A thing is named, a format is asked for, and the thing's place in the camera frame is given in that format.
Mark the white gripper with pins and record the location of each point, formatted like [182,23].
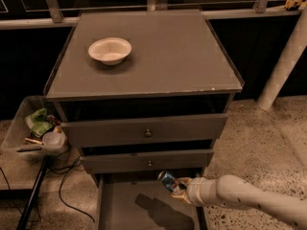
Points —
[194,191]

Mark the blue crushed redbull can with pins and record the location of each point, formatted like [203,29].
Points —
[169,181]

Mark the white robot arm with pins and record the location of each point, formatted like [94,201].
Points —
[230,191]

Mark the grey middle drawer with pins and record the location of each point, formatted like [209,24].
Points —
[147,161]

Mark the grey open bottom drawer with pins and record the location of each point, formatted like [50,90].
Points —
[137,201]

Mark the grey top drawer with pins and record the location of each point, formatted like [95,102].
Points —
[90,134]

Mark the grey drawer cabinet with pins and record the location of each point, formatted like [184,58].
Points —
[177,67]

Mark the clear plastic cup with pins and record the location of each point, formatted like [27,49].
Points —
[51,139]

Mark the black stand leg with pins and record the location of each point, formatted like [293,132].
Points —
[34,194]

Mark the white bowl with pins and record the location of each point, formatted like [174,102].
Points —
[110,51]

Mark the clear plastic bin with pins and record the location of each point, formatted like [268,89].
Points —
[21,142]

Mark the green snack bag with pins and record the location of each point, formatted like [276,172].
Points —
[37,123]

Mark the white diagonal post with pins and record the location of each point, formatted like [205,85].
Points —
[289,57]

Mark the metal window rail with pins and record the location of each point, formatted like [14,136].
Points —
[30,14]

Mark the yellow object on rail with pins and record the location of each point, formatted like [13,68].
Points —
[292,5]

